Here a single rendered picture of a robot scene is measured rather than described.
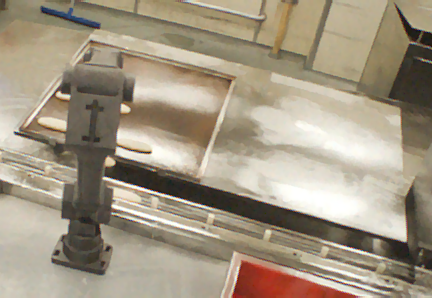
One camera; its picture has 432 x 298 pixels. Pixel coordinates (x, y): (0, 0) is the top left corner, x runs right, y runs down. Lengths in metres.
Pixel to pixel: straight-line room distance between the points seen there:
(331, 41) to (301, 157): 3.17
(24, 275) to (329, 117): 1.03
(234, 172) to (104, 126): 0.70
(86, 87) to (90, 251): 0.46
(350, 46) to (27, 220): 3.73
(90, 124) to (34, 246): 0.50
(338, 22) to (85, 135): 3.94
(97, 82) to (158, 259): 0.55
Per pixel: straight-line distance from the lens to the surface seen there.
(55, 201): 1.34
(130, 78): 0.83
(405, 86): 2.95
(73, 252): 1.18
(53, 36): 2.34
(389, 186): 1.60
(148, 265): 1.24
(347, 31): 4.67
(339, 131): 1.71
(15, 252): 1.24
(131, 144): 1.46
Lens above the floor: 1.66
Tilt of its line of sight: 34 degrees down
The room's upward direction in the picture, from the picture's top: 10 degrees clockwise
